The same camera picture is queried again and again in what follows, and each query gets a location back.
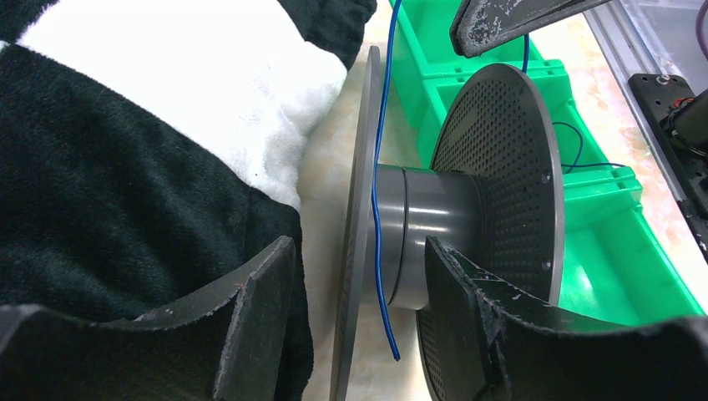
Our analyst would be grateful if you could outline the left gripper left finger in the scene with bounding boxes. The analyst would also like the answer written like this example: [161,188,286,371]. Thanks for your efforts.
[1,236,296,400]

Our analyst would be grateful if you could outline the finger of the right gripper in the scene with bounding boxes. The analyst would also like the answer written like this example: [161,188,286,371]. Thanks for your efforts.
[449,0,608,58]

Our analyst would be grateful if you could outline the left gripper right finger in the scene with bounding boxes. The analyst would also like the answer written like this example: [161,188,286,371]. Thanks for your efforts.
[421,237,707,400]

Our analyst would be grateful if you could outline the dark grey filament spool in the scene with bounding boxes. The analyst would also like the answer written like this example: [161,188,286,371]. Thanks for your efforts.
[330,47,564,400]

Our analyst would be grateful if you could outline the blue wire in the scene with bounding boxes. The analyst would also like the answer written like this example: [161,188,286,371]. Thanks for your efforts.
[370,0,629,363]

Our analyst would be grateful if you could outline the green three-compartment bin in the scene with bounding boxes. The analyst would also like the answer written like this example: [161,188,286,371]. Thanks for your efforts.
[392,1,707,325]

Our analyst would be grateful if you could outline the black white checkered blanket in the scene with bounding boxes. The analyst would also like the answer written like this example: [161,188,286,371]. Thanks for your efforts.
[1,1,377,400]

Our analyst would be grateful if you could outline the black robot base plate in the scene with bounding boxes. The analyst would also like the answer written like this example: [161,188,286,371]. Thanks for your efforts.
[629,74,707,256]

